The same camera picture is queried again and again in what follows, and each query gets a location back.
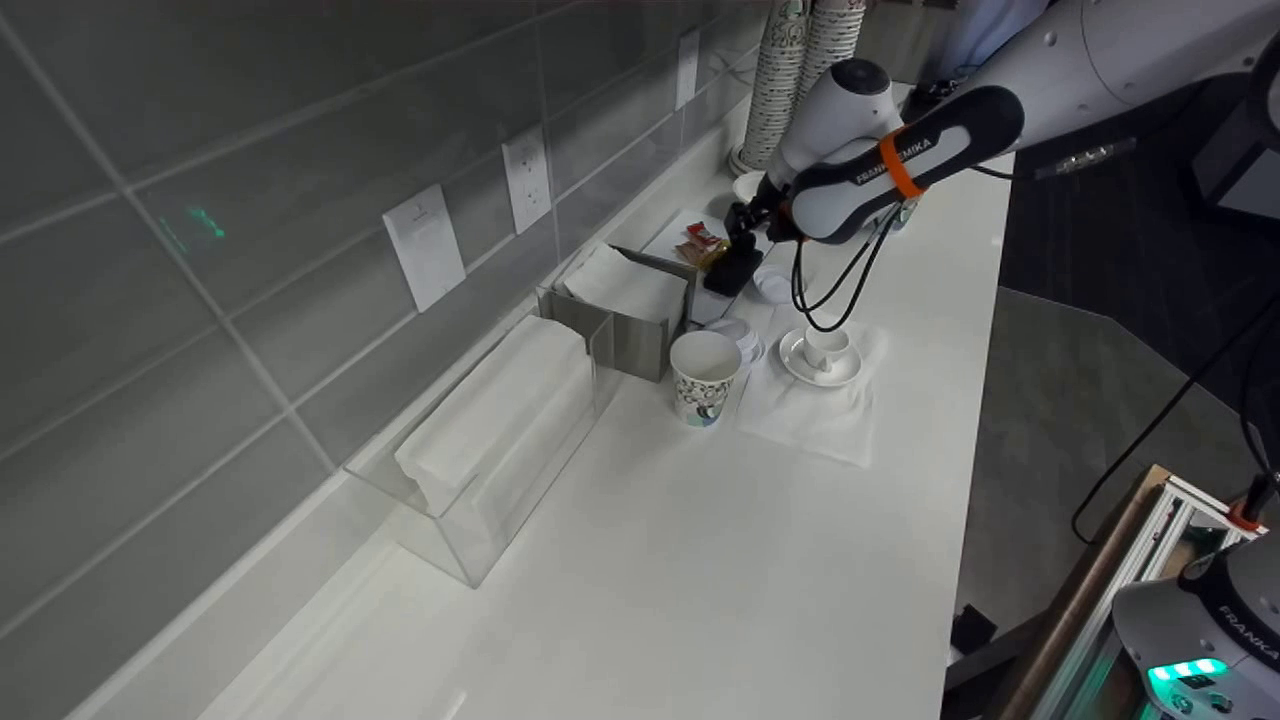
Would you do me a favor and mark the large white wall plate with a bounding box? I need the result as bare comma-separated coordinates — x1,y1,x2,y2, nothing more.
380,180,470,314

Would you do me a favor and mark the white teacup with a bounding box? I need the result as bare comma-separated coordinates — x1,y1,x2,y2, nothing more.
801,314,855,377

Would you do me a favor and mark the long black floor cable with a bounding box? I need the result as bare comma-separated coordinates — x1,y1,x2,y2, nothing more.
1069,285,1280,548

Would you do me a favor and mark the small clear lid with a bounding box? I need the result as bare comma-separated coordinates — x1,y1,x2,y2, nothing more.
703,311,767,371

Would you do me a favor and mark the small white dish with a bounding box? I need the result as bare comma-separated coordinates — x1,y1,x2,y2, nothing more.
747,259,810,308

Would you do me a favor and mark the small white wall plate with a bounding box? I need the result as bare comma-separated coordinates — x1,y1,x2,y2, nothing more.
672,29,703,111

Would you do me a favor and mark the white tray with black handle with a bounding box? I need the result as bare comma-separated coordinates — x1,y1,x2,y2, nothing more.
636,194,775,333

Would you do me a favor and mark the white paper napkin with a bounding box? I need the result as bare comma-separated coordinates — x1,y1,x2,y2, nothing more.
734,308,892,473

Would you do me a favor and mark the black floor bracket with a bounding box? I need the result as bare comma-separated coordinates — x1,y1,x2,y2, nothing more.
953,602,1005,655

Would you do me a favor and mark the clear acrylic box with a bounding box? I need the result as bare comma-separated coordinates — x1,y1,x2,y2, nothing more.
340,285,631,590

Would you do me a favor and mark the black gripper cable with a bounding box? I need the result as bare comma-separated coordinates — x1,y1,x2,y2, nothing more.
787,204,912,337

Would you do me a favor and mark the gray robot base green light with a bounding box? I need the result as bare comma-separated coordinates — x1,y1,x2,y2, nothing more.
1104,530,1280,720

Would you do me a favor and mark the white napkin stack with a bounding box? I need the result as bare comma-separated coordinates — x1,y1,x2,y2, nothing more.
557,243,687,337

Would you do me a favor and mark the white paper towel stack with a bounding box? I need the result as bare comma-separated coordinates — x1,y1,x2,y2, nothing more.
390,311,601,520

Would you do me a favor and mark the gray napkin holder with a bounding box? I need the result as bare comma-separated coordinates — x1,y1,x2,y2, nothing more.
535,241,703,386

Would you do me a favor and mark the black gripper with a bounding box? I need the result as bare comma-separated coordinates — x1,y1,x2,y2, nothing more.
728,166,809,279

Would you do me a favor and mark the white metal rack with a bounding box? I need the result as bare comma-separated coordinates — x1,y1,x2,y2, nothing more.
1031,476,1273,720

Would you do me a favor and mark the wooden frame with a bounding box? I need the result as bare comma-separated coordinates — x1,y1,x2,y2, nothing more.
994,458,1175,720

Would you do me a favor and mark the medium white wall plate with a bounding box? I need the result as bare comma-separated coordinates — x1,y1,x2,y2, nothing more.
496,125,557,241

